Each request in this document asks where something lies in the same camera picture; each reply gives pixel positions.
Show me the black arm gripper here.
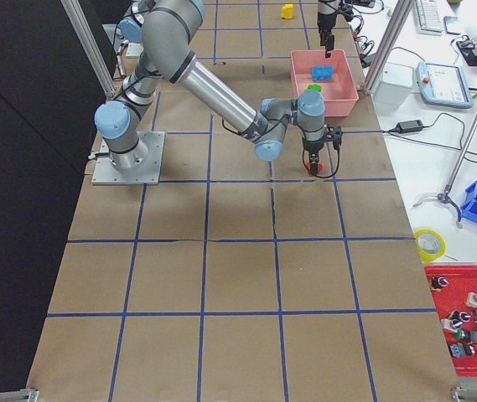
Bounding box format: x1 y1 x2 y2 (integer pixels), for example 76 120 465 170
317 0 339 46

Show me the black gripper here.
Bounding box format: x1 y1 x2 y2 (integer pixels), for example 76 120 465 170
302 127 326 173

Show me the red toy block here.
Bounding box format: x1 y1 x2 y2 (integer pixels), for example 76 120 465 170
305 162 324 175

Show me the blue toy block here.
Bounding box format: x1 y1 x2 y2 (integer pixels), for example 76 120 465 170
311 66 334 82

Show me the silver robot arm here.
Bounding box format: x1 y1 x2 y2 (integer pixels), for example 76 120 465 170
95 1 328 176
118 1 343 177

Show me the pink plastic box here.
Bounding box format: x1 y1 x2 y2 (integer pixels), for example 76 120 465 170
290 49 359 117

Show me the yellow toy block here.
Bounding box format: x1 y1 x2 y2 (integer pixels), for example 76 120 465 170
281 3 294 20

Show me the green toy block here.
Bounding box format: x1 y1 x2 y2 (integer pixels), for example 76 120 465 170
306 84 323 93

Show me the white square device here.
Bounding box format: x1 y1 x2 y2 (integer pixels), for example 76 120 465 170
373 62 414 107

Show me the black power adapter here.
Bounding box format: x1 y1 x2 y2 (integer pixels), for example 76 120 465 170
394 120 425 134

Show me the white keyboard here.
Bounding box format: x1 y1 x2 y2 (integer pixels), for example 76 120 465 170
414 0 443 36

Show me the teach pendant tablet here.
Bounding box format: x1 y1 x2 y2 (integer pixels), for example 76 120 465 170
415 61 473 109

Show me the yellow tape roll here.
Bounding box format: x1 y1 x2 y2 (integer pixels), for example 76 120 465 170
414 229 446 264

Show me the red plastic tray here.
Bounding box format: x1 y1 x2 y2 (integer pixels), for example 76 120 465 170
425 265 477 377

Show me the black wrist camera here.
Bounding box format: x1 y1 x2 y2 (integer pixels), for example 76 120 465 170
327 126 344 151

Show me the aluminium frame post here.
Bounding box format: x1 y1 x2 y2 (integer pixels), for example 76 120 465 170
362 0 414 95

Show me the green handled grabber tool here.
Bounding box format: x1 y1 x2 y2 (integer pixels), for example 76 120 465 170
412 93 477 229

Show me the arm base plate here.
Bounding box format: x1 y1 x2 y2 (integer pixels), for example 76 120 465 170
125 42 143 59
91 131 166 185

